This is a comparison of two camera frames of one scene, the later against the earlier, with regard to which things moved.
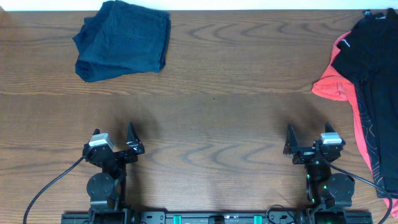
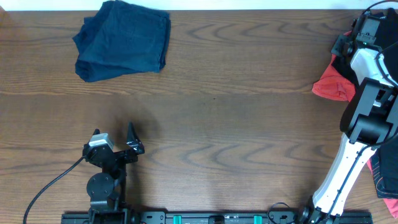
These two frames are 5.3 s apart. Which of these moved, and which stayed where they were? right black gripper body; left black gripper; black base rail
Moved: right black gripper body
Stayed: black base rail; left black gripper
